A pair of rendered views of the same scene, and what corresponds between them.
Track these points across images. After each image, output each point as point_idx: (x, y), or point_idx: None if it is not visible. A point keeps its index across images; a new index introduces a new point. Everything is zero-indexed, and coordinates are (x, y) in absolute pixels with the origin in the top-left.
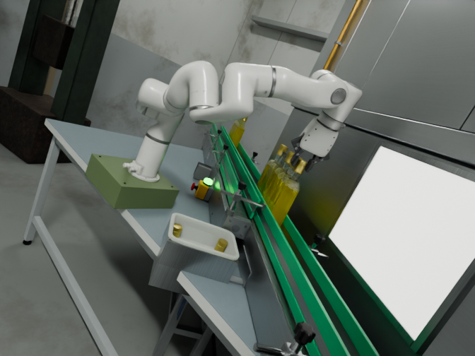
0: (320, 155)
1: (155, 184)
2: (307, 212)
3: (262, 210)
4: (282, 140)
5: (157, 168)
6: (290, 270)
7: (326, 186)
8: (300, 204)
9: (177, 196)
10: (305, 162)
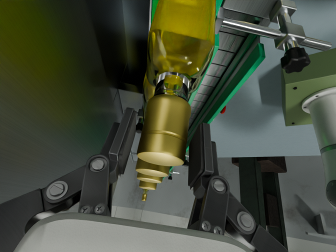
0: (75, 232)
1: (328, 84)
2: (83, 10)
3: (221, 8)
4: (113, 186)
5: (327, 108)
6: None
7: (12, 64)
8: (99, 60)
9: (247, 90)
10: (155, 150)
